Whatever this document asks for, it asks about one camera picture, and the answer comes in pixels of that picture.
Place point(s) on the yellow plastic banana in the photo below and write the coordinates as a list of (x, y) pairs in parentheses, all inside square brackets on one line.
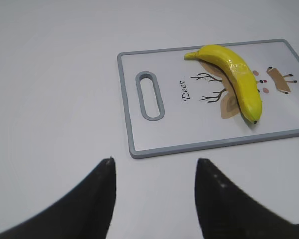
[(239, 75)]

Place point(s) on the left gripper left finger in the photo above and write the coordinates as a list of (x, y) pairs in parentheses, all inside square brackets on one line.
[(83, 213)]

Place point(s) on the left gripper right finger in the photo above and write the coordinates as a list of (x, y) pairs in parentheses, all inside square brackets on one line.
[(225, 211)]

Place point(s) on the white grey-rimmed cutting board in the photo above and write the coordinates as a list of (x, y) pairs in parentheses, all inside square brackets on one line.
[(173, 105)]

